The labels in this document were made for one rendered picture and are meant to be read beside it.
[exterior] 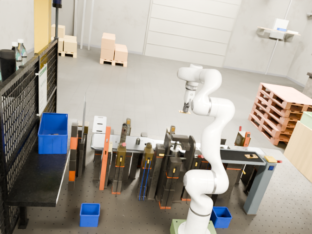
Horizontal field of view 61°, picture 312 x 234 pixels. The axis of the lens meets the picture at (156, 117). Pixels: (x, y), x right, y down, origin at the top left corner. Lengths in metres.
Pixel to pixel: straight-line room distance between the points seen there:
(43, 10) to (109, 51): 5.86
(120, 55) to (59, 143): 6.44
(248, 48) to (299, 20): 2.04
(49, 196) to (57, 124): 0.67
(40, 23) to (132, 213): 1.46
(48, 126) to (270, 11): 9.97
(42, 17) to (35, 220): 1.35
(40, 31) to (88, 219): 1.34
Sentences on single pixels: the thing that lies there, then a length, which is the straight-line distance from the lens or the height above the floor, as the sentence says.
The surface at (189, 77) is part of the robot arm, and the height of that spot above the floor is 1.57.
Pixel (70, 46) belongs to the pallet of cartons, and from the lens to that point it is 8.30.
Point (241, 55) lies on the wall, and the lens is 10.97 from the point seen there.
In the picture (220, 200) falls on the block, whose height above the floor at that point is 0.82.
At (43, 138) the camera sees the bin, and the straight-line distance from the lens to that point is 1.67.
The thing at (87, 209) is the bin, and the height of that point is 0.74.
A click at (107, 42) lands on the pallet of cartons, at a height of 0.61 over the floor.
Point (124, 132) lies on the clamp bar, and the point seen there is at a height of 1.18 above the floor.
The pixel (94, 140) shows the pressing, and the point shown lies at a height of 1.00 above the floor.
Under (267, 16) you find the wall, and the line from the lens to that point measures 11.10.
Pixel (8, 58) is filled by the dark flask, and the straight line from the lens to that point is 1.54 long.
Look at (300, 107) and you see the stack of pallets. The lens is 5.16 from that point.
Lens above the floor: 1.97
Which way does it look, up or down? 24 degrees down
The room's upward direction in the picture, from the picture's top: 11 degrees clockwise
